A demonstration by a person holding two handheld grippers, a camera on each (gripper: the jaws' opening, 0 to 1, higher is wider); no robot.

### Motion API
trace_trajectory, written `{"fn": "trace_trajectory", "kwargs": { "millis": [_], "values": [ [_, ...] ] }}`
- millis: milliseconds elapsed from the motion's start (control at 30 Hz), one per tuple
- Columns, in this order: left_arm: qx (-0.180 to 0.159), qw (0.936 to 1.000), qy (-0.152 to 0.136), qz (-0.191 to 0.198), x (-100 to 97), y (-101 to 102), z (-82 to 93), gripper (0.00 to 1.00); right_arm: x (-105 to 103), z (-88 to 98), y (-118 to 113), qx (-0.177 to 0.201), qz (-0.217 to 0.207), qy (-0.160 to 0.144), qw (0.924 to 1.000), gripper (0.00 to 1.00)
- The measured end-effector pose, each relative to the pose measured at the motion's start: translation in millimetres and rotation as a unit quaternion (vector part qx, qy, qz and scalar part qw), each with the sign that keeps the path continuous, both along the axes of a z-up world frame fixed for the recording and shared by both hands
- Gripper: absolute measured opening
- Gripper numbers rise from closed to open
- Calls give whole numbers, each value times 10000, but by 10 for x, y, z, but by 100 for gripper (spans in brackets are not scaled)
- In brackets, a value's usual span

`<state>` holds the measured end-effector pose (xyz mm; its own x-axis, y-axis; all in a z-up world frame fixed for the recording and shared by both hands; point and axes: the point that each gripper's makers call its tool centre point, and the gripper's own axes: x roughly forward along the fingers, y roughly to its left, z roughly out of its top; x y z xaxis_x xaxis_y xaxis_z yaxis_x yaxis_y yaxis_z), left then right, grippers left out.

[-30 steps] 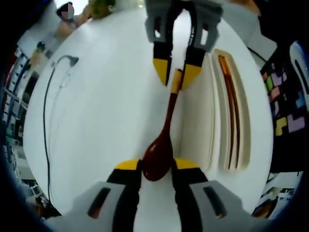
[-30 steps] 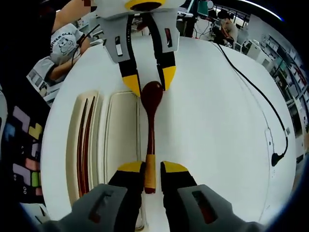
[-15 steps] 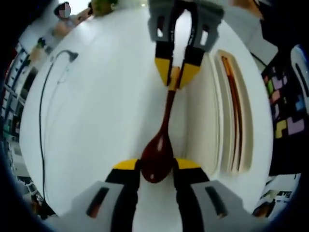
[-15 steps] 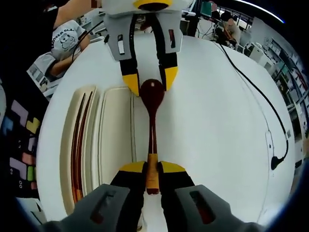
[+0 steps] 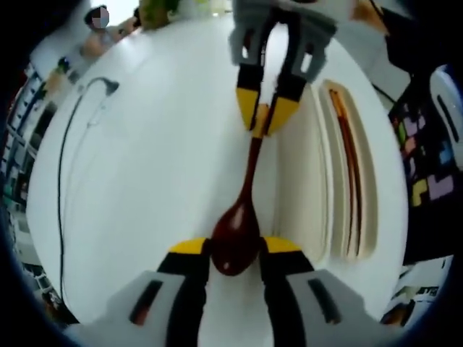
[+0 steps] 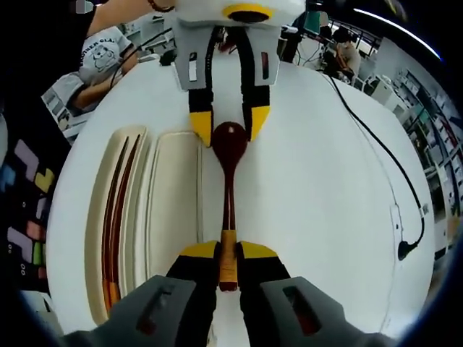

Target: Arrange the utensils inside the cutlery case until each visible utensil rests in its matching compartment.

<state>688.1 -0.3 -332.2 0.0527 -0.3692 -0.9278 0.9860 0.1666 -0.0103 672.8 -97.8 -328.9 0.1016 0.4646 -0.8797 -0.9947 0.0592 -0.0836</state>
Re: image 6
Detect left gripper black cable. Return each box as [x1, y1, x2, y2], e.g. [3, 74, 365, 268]
[107, 27, 175, 88]

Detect colourful foam floor mat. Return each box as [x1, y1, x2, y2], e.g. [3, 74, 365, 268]
[0, 139, 56, 283]

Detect black cable with plug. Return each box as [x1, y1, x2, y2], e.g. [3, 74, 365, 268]
[320, 71, 427, 261]

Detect shelving with white bins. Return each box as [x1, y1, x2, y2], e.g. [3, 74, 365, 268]
[394, 68, 463, 232]

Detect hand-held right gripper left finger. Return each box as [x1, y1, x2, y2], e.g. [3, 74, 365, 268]
[63, 240, 221, 347]

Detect cutlery case lid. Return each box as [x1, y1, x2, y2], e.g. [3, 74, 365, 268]
[146, 130, 204, 290]

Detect beige cutlery case base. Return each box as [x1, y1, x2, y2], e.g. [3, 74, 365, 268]
[84, 124, 153, 326]

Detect dark wooden spoon utensil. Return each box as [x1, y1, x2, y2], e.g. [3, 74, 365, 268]
[211, 121, 250, 292]

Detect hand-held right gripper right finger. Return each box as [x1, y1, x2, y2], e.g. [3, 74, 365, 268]
[235, 241, 399, 347]

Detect red-brown chopstick utensil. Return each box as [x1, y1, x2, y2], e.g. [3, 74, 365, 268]
[109, 134, 143, 309]
[101, 136, 130, 312]

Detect red wrist bracelet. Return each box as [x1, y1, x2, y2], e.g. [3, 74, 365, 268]
[148, 0, 176, 13]

